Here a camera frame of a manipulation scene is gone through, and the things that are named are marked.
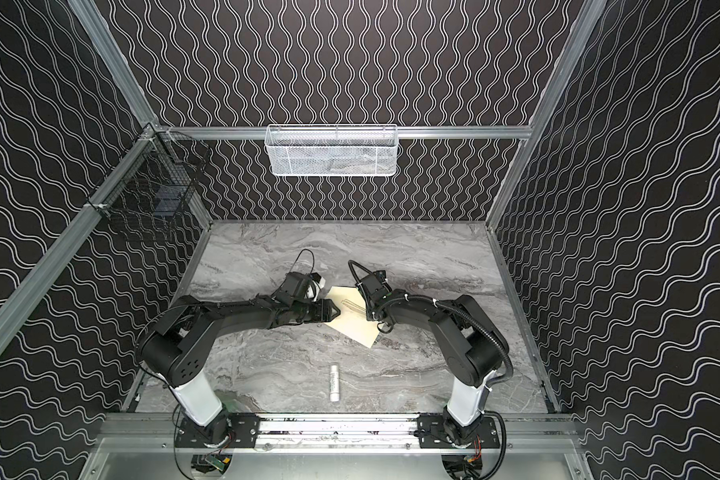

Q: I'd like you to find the cream envelope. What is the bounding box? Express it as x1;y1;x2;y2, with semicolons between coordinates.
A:
326;286;379;348

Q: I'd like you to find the white glue stick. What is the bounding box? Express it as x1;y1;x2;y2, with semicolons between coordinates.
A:
329;364;340;403

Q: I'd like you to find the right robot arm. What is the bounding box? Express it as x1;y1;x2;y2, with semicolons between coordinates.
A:
354;270;514;445

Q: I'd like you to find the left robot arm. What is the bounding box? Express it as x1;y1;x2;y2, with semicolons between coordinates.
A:
137;272;341;446

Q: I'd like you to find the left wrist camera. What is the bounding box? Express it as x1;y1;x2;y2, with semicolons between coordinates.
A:
306;272;325;302

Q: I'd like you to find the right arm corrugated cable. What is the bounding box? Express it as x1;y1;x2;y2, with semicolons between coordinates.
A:
346;259;515;385

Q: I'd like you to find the white wire mesh basket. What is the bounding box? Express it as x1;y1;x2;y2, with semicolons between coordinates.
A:
264;124;400;177

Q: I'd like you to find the black wire basket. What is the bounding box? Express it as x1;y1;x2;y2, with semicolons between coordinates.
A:
96;131;211;244

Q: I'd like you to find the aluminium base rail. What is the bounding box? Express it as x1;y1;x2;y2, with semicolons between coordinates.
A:
97;413;579;455

